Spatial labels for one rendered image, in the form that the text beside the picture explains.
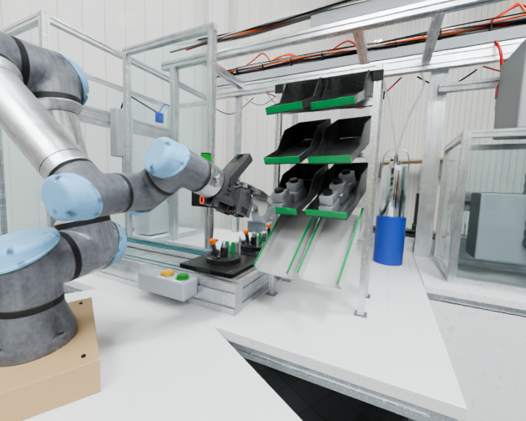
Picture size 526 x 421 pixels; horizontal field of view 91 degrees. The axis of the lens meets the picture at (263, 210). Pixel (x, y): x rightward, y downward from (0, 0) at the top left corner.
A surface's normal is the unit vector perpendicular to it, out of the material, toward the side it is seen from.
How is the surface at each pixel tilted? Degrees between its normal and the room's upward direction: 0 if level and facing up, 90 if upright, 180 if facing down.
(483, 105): 90
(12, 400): 90
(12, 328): 77
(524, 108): 90
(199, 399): 0
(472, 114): 90
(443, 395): 0
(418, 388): 0
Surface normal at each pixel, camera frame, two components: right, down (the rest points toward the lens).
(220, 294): -0.44, 0.07
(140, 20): 0.59, 0.10
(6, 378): 0.04, -0.98
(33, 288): 0.79, 0.14
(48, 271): 0.94, 0.10
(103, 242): 0.91, -0.16
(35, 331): 0.72, -0.15
